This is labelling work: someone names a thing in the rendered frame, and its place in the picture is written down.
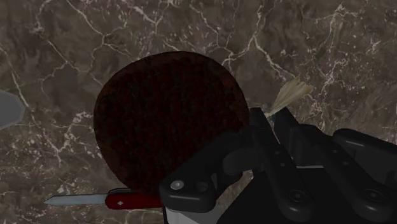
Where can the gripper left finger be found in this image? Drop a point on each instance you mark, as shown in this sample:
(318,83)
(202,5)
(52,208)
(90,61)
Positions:
(198,176)

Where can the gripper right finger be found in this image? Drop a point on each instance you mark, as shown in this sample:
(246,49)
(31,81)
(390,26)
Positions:
(356,161)

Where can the brush with pale bristles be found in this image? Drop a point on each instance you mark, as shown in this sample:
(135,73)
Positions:
(290,93)

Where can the dark red round mat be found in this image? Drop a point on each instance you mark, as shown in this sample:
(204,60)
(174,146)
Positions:
(161,124)

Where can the red pocket knife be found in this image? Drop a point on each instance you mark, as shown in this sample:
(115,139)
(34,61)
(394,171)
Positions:
(130,201)

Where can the grey angular object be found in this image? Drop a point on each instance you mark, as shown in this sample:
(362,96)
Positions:
(9,108)

